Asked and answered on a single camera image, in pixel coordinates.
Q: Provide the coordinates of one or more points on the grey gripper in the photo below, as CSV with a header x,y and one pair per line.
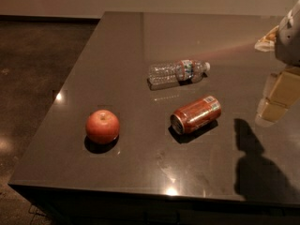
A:
x,y
288,44

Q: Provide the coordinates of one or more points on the red coke can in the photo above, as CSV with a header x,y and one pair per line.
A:
x,y
195,115

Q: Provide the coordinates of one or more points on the clear plastic water bottle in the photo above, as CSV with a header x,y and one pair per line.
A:
x,y
176,72

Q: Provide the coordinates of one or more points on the red apple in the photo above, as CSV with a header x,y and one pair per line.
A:
x,y
102,127

